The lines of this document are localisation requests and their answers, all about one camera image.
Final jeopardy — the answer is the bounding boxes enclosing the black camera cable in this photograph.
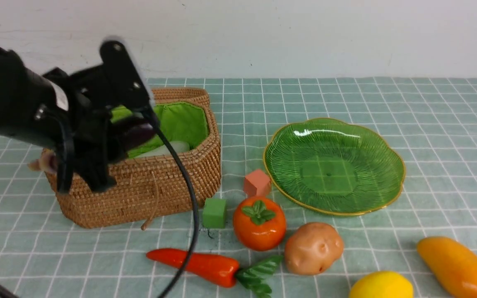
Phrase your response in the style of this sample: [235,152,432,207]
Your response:
[141,108,200,298]

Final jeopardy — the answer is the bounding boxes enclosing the orange persimmon green calyx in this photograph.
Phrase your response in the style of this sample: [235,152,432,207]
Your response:
[233,196,287,251]

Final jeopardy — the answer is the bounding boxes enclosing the orange yellow mango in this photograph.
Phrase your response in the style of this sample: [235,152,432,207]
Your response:
[416,236,477,298]

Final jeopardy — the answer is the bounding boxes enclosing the orange carrot green leaves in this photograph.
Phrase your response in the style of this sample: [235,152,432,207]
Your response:
[146,248,284,298]

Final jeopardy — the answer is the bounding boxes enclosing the yellow lemon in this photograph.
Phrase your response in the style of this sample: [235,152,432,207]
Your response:
[349,271,414,298]

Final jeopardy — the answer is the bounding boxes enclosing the green foam cube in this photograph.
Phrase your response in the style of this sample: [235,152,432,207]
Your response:
[202,197,227,229]

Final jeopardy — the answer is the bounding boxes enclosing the white radish green leaves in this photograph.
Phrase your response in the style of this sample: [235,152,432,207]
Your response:
[136,140,191,159]

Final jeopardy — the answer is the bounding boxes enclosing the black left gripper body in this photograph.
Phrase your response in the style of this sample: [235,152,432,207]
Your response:
[42,66,117,166]

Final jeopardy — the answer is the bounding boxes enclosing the brown potato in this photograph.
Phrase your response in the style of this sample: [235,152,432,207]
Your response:
[284,222,345,276]

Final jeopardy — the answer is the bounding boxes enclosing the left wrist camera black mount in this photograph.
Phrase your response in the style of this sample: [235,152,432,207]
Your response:
[99,36,155,113]

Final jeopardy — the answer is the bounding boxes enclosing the green glass leaf plate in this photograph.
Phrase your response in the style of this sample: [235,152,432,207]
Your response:
[263,118,406,216]

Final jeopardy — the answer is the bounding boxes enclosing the pink foam cube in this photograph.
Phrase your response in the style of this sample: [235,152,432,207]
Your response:
[243,168,272,197]

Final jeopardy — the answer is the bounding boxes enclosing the dark purple eggplant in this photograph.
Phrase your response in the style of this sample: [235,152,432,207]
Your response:
[27,123,156,173]

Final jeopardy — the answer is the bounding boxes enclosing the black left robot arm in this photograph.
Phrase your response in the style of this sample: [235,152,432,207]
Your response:
[0,47,116,194]

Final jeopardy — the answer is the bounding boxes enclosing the woven wicker basket lid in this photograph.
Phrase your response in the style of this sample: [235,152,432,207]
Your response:
[151,87,210,108]

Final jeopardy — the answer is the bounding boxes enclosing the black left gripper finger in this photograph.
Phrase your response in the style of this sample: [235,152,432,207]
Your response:
[79,153,117,193]
[54,120,75,194]

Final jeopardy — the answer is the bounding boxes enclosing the woven wicker basket green lining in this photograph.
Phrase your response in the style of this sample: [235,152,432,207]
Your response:
[40,99,222,229]

